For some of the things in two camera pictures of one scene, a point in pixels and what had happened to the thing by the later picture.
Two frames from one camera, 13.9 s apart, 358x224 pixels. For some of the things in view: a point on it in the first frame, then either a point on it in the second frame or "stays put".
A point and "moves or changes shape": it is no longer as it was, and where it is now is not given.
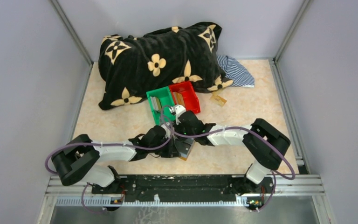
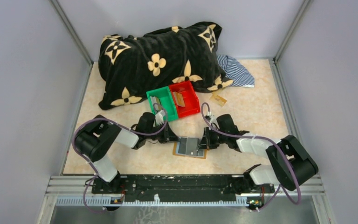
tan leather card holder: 184,145 moves or changes shape
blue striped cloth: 236,72 stays put
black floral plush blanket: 129,67 stays put
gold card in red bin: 178,99 stays put
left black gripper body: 173,150 -> 169,136
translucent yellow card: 217,99 stays put
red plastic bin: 190,100 stays put
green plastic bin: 160,101 stays put
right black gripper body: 184,116 -> 207,139
